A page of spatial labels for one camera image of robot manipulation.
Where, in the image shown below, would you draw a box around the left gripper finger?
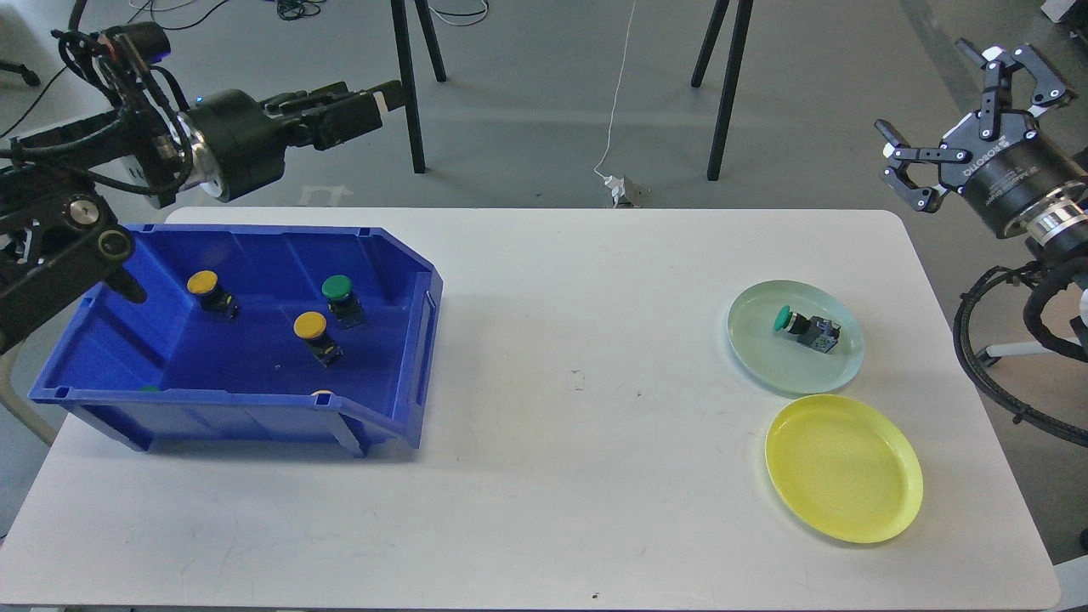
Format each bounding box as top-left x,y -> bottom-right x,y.
288,98 -> 385,150
259,79 -> 404,117

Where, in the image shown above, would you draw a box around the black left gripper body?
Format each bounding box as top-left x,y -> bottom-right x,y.
180,89 -> 288,201

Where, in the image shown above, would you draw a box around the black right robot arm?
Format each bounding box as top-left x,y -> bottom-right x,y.
875,38 -> 1087,446

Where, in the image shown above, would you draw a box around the black floor cables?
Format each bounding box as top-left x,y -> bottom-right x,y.
0,0 -> 490,139

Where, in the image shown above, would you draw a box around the black tripod leg right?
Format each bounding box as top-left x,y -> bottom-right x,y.
690,1 -> 755,182

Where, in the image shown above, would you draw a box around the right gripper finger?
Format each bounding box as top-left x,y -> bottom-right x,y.
875,120 -> 974,213
955,37 -> 1078,142

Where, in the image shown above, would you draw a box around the white cable with plug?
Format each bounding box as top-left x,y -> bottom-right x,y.
592,0 -> 650,208

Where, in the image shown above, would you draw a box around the green push button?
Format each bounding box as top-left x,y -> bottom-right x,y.
321,274 -> 366,329
772,305 -> 841,354

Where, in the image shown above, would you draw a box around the black tripod leg left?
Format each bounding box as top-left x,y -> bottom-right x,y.
390,1 -> 447,174

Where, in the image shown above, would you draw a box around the blue plastic bin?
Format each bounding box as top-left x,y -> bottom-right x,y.
30,224 -> 443,457

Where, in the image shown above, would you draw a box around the black tripod leg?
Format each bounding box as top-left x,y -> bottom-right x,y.
690,1 -> 755,182
390,1 -> 447,174

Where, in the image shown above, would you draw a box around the yellow push button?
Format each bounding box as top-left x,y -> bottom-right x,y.
186,269 -> 242,321
292,310 -> 343,367

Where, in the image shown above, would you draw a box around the light green plate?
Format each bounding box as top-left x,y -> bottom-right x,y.
724,280 -> 865,396

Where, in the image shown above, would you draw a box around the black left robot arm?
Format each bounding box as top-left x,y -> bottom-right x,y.
1,22 -> 405,351

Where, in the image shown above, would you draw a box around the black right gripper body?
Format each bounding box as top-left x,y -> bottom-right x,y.
938,115 -> 1085,238

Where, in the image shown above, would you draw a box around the yellow plate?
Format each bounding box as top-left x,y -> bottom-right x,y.
764,393 -> 924,544

